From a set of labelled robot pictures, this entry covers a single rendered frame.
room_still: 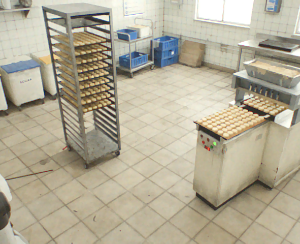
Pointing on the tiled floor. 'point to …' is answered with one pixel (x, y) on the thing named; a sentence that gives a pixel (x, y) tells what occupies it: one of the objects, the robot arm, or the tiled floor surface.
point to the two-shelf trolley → (136, 51)
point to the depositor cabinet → (284, 147)
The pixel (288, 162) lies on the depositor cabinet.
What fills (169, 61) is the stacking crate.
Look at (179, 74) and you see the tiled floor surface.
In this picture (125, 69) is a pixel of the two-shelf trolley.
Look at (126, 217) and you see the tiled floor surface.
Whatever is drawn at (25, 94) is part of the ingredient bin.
